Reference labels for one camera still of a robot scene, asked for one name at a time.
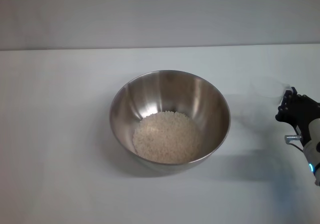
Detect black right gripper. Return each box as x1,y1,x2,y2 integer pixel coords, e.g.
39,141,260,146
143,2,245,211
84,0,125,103
274,86,320,148

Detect clear plastic measuring cup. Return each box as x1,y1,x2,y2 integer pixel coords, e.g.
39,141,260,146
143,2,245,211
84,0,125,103
250,75,293,108

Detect white rice grains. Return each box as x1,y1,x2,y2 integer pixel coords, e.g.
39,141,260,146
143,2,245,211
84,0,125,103
132,110,202,165

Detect stainless steel mixing bowl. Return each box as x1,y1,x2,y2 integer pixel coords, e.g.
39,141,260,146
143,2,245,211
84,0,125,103
109,69,231,176

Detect black cable with metal plug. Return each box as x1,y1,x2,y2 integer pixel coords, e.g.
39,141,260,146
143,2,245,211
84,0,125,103
283,134,305,151

